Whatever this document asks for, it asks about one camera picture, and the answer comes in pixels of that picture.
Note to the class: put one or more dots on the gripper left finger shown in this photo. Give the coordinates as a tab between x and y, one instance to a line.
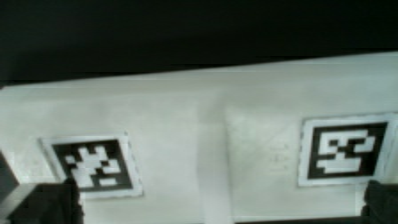
42	203

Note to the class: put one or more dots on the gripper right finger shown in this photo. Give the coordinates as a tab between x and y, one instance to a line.
378	212

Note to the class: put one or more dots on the white cabinet body box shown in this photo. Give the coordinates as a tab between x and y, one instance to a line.
213	124

